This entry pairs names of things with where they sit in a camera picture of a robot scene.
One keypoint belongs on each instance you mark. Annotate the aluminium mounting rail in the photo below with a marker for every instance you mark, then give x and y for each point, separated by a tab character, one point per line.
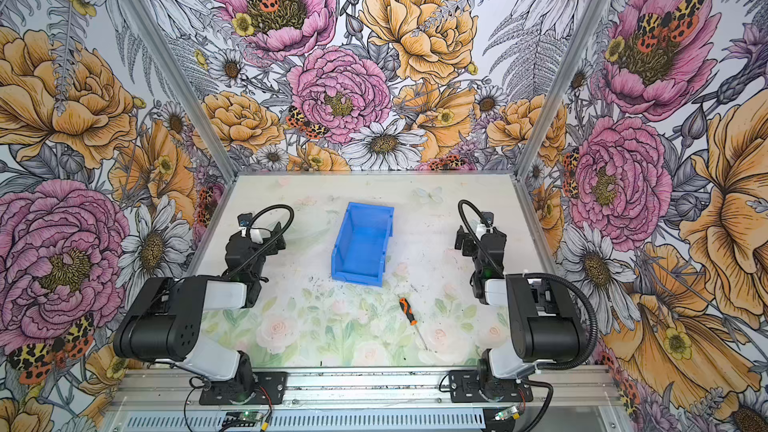
313	388

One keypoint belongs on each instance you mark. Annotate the right green circuit board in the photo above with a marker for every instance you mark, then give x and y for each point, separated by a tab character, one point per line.
509	413

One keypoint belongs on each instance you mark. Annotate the left green circuit board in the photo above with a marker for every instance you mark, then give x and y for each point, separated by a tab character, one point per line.
242	419

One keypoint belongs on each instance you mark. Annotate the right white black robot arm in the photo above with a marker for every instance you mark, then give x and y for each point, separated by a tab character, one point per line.
552	324

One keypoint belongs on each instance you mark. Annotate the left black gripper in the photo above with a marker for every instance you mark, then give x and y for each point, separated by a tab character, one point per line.
264	246

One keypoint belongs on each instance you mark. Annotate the blue plastic storage bin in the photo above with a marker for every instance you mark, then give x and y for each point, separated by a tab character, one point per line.
360	251

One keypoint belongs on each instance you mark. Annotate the left aluminium corner post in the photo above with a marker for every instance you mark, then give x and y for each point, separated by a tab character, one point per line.
139	15

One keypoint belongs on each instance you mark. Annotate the white slotted cable duct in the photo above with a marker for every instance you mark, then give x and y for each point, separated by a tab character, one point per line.
320	420

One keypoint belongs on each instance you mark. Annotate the orange black handled screwdriver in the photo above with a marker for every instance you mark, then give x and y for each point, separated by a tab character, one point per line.
407	310

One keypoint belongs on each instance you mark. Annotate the green circuit board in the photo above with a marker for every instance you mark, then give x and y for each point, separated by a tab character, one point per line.
509	413
242	419

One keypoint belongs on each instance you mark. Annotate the right aluminium corner post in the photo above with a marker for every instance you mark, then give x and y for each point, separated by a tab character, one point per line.
583	31

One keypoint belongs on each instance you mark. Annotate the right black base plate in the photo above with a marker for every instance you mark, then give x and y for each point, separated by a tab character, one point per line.
470	386

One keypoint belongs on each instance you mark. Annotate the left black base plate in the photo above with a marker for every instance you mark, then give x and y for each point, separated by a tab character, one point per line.
263	388

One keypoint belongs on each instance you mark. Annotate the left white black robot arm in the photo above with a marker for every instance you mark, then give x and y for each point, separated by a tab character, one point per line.
163	323

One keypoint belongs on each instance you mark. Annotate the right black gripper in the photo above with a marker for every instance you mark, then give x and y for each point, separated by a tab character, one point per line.
472	249

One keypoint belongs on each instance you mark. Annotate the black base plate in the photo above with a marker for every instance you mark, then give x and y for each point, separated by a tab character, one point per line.
263	388
470	386

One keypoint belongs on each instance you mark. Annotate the aluminium corner post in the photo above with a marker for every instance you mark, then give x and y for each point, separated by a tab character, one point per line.
139	15
583	31

